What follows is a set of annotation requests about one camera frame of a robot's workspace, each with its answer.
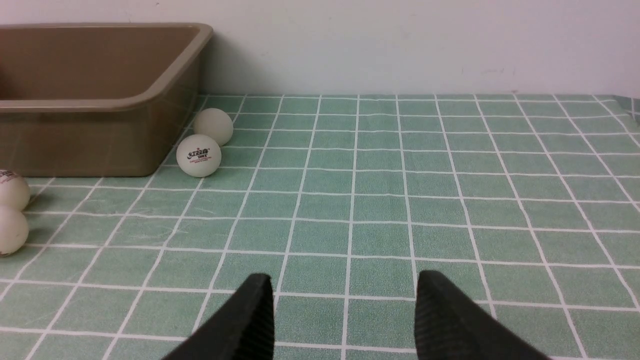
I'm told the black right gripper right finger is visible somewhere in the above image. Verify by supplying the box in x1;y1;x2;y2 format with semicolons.
414;269;548;360

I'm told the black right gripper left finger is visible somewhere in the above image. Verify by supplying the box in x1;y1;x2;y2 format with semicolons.
164;273;275;360

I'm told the white DHS ping-pong ball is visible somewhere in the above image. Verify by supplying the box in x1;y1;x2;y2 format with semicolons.
176;134;222;178

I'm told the white ping-pong ball logo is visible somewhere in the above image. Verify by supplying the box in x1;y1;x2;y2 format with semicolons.
0;169;31;212

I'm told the green checkered tablecloth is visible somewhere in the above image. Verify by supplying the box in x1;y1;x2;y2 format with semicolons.
0;95;640;360

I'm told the brown plastic bin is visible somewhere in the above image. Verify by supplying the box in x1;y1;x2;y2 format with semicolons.
0;22;213;177

